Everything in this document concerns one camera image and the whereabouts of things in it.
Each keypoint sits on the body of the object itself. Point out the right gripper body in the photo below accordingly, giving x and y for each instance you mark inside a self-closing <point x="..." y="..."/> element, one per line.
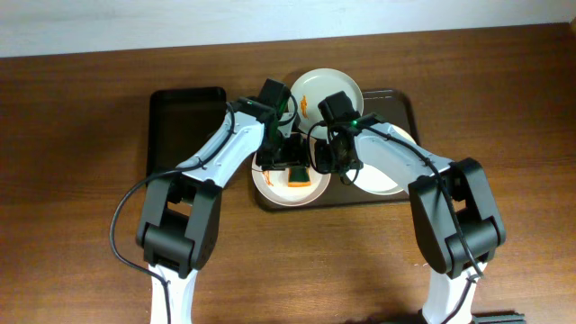
<point x="341" y="162"/>

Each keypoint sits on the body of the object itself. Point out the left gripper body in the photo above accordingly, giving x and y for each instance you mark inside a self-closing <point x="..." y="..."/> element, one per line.
<point x="283" y="163"/>

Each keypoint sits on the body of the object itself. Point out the green and orange sponge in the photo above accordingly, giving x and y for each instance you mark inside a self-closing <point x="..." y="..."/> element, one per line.
<point x="299" y="176"/>

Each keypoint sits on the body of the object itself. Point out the white plate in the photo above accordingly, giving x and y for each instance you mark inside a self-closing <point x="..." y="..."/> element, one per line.
<point x="373" y="181"/>
<point x="273" y="187"/>

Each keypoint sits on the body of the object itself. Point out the pale plate top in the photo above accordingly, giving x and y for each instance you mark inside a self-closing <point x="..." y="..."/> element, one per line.
<point x="313" y="87"/>

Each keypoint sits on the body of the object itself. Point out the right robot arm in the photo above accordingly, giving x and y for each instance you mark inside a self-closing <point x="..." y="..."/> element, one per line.
<point x="456" y="220"/>

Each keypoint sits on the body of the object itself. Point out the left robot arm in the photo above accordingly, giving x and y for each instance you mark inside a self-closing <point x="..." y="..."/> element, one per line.
<point x="179" y="224"/>

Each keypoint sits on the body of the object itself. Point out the brown serving tray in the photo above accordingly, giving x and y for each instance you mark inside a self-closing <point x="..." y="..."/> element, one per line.
<point x="395" y="107"/>

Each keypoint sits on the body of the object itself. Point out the black rectangular tray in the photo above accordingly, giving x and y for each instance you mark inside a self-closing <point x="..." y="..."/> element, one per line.
<point x="180" y="122"/>

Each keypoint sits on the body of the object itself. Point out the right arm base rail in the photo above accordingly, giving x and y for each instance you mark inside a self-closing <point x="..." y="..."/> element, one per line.
<point x="512" y="318"/>

